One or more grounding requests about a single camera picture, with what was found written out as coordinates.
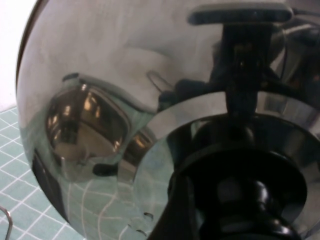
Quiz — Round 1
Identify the metal wire lid rack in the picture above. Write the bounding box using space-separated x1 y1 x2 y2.
0 206 14 240

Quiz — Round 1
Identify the green checkered tablecloth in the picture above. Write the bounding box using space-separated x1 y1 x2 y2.
0 104 76 240

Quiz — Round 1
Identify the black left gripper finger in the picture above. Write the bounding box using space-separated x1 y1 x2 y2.
147 171 199 240

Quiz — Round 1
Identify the stainless steel pot lid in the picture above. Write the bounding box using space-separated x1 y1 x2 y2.
14 0 320 240

